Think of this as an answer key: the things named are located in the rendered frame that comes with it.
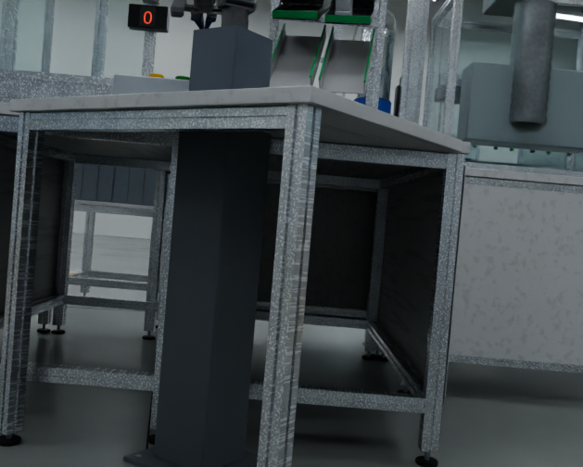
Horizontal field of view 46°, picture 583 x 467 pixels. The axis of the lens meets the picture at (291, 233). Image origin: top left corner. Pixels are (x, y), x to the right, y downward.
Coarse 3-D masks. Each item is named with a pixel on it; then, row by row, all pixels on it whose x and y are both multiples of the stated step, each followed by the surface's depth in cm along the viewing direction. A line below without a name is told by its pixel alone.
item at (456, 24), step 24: (456, 0) 261; (552, 0) 261; (576, 0) 262; (432, 24) 304; (456, 24) 261; (432, 48) 304; (456, 48) 262; (456, 72) 262; (480, 168) 263; (504, 168) 263; (528, 168) 263
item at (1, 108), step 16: (0, 112) 178; (16, 112) 179; (48, 144) 271; (64, 144) 264; (80, 144) 258; (96, 144) 251; (112, 144) 245; (128, 144) 239; (352, 144) 180; (464, 144) 179; (160, 160) 316; (272, 160) 259; (320, 160) 241; (336, 160) 235; (352, 176) 313; (368, 176) 303; (384, 176) 295
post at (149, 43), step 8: (152, 32) 217; (144, 40) 217; (152, 40) 217; (144, 48) 217; (152, 48) 217; (144, 56) 217; (152, 56) 218; (144, 64) 218; (152, 64) 219; (144, 72) 218; (152, 72) 220
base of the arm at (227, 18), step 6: (228, 6) 166; (234, 6) 166; (222, 12) 167; (228, 12) 166; (234, 12) 166; (240, 12) 166; (246, 12) 168; (222, 18) 167; (228, 18) 166; (234, 18) 166; (240, 18) 167; (246, 18) 168; (222, 24) 167; (228, 24) 166; (234, 24) 166; (240, 24) 167; (246, 24) 169
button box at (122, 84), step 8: (120, 80) 179; (128, 80) 179; (136, 80) 179; (144, 80) 179; (152, 80) 179; (160, 80) 179; (168, 80) 179; (176, 80) 179; (184, 80) 180; (120, 88) 179; (128, 88) 179; (136, 88) 179; (144, 88) 179; (152, 88) 179; (160, 88) 180; (168, 88) 180; (176, 88) 180; (184, 88) 180
